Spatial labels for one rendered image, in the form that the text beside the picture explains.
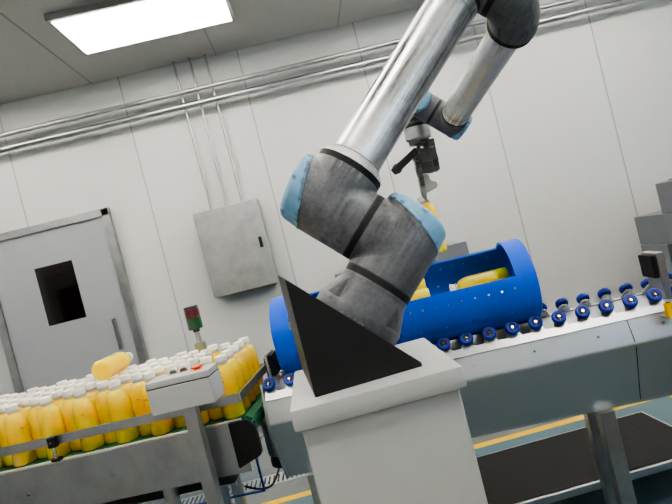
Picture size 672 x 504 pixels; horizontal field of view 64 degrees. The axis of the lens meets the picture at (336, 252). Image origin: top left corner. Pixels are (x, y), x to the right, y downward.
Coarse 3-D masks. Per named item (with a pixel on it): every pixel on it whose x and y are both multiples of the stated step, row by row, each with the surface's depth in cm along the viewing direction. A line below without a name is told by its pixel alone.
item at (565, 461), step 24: (576, 432) 271; (624, 432) 258; (648, 432) 252; (480, 456) 271; (504, 456) 265; (528, 456) 259; (552, 456) 253; (576, 456) 247; (648, 456) 232; (504, 480) 242; (528, 480) 237; (552, 480) 232; (576, 480) 227
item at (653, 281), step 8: (640, 256) 182; (648, 256) 176; (656, 256) 174; (640, 264) 183; (648, 264) 178; (656, 264) 175; (664, 264) 174; (648, 272) 179; (656, 272) 175; (664, 272) 174; (648, 280) 184; (656, 280) 178; (664, 280) 174; (656, 288) 180; (664, 288) 175; (664, 296) 176
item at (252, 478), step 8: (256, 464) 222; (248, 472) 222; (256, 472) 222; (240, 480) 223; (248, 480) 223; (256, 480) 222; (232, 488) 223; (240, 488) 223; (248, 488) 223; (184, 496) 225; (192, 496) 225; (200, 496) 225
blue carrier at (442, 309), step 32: (480, 256) 193; (512, 256) 173; (448, 288) 199; (480, 288) 171; (512, 288) 170; (288, 320) 179; (416, 320) 173; (448, 320) 173; (480, 320) 173; (512, 320) 175; (288, 352) 178
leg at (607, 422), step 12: (600, 420) 174; (612, 420) 173; (600, 432) 178; (612, 432) 174; (612, 444) 174; (612, 456) 174; (624, 456) 173; (612, 468) 175; (624, 468) 174; (612, 480) 178; (624, 480) 174; (624, 492) 174
